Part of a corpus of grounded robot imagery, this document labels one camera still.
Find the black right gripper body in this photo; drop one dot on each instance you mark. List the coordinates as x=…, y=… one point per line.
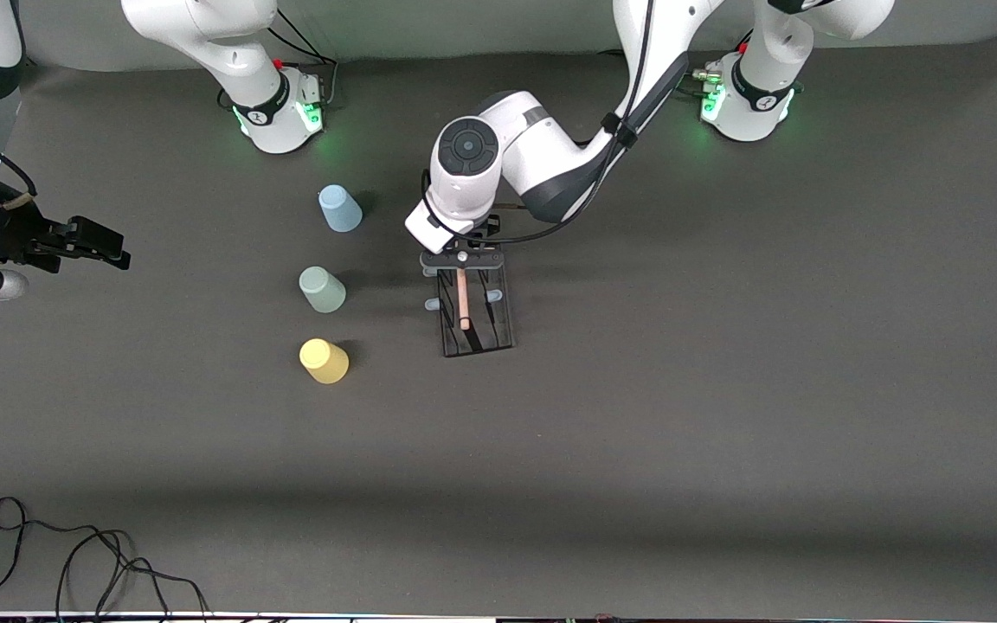
x=7, y=231

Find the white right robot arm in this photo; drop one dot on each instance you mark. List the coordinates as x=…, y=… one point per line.
x=247, y=78

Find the yellow plastic cup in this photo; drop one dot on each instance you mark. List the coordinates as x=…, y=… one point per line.
x=324, y=361

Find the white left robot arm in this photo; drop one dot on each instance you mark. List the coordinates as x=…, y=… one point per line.
x=507, y=121

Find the dark grey table mat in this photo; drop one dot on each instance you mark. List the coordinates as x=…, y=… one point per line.
x=723, y=389

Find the pale green plastic cup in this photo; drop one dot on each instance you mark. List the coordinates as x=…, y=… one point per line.
x=323, y=290

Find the light blue plastic cup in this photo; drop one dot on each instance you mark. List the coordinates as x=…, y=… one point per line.
x=340, y=210

